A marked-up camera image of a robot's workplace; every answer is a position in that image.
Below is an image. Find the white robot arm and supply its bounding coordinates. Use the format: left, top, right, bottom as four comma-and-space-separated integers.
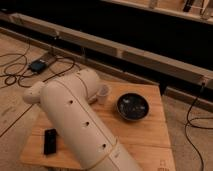
23, 69, 142, 171

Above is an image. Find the translucent plastic cup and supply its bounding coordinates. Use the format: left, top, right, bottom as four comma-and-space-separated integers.
97, 84, 111, 105

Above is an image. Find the dark bowl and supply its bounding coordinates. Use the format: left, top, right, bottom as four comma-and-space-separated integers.
116, 93, 149, 121

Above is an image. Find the black power adapter box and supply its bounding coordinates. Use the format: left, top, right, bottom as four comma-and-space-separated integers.
29, 60, 47, 74

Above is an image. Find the black smartphone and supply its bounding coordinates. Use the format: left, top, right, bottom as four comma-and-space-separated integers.
44, 129, 57, 155

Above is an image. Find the black cable at right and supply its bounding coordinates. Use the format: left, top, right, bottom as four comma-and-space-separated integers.
184, 83, 213, 171

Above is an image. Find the wooden beam rail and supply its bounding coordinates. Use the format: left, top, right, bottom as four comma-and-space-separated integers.
0, 12, 213, 89

